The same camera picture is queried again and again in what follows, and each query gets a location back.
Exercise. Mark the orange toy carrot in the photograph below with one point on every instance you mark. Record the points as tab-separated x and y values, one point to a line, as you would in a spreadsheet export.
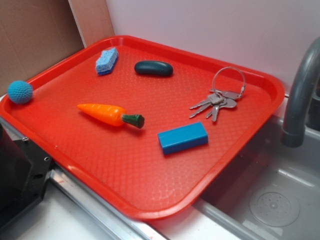
112	115

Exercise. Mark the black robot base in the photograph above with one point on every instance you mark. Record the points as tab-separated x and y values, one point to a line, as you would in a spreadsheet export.
24	172

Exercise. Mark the red plastic tray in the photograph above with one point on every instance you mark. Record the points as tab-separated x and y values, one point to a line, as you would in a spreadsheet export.
126	165

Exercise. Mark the blue rectangular block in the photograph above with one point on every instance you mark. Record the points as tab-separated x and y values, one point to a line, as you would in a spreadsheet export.
183	138

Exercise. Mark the dark green oval stone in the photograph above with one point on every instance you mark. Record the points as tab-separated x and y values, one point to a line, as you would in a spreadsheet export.
153	67

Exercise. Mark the small silver key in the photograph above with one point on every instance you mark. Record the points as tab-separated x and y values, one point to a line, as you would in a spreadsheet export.
213	114

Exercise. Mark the silver key with round head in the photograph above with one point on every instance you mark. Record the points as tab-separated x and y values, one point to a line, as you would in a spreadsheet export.
226	103

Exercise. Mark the blue sponge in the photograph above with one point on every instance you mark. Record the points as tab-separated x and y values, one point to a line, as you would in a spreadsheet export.
106	62

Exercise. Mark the grey sink basin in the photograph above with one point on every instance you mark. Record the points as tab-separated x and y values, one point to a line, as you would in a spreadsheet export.
268	191

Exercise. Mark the grey faucet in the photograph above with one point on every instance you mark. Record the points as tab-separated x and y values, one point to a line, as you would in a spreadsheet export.
303	105

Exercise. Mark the blue crocheted ball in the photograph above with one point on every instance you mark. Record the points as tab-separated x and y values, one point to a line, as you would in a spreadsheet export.
20	92

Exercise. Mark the brown cardboard panel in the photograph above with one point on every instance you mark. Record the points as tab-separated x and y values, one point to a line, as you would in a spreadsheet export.
37	34

